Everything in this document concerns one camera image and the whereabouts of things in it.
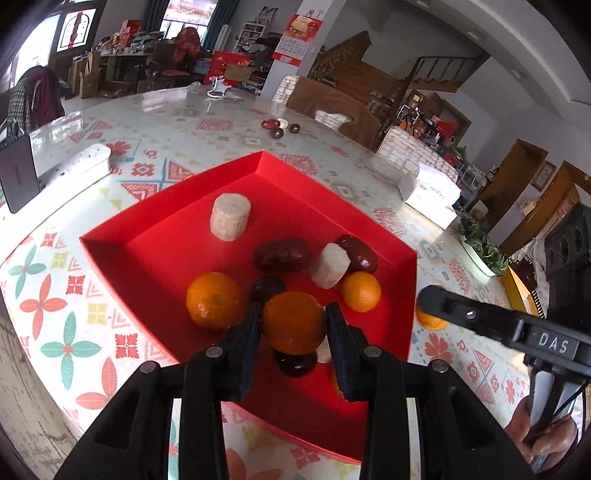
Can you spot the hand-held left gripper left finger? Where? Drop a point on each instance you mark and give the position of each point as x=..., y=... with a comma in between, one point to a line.
x=249, y=360

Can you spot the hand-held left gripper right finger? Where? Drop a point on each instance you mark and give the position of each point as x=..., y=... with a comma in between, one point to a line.
x=339, y=360

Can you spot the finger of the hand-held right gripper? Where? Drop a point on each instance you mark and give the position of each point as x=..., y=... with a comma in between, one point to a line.
x=443, y=302

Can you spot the dark date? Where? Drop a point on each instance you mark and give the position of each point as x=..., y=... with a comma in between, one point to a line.
x=295, y=362

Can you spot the large orange mandarin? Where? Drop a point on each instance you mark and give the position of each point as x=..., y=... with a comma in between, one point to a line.
x=293, y=323

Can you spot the red jujube date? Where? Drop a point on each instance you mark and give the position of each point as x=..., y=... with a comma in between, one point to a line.
x=281, y=254
x=269, y=123
x=358, y=253

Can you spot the red cardboard box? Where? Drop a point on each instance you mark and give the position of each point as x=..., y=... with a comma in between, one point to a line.
x=152, y=258

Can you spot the large white sugarcane piece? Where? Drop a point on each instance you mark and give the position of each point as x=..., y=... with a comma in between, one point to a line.
x=230, y=217

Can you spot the person's right hand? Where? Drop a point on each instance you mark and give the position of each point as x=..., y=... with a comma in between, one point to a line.
x=554, y=443

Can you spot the white oval plate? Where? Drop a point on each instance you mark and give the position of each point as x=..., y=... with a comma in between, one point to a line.
x=482, y=270

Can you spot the potted green plant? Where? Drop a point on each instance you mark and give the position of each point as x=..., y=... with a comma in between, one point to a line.
x=485, y=249

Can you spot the white tissue box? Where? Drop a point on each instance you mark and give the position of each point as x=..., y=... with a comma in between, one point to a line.
x=429, y=194

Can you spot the patterned tablecloth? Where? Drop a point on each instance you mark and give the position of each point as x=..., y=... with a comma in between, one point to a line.
x=69, y=323

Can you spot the brown wooden chair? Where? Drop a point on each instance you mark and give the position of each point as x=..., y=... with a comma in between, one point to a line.
x=323, y=104

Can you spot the wooden staircase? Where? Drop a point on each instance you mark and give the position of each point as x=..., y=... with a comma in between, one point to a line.
x=369, y=69

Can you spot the white power strip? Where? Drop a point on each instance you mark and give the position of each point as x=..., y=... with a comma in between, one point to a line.
x=78, y=159

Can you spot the red gift box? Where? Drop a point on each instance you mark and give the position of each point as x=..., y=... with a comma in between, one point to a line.
x=226, y=64

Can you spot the black flat case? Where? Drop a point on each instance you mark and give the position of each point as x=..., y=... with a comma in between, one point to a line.
x=16, y=175

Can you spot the red garment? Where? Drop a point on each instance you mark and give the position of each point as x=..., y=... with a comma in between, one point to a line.
x=187, y=44

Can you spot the plaid garment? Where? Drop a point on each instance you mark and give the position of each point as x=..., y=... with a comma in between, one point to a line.
x=32, y=97

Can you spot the red wall calendar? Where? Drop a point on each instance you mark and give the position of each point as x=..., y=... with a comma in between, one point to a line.
x=300, y=37

